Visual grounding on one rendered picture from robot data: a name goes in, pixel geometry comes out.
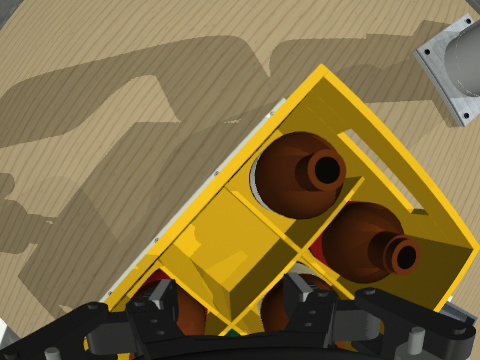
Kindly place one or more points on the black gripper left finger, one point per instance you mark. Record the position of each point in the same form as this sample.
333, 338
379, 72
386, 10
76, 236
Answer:
111, 332

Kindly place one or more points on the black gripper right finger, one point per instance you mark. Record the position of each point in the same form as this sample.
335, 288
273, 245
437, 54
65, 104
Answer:
411, 331

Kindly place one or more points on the yellow bottle crate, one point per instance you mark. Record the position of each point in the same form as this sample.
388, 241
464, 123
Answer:
229, 257

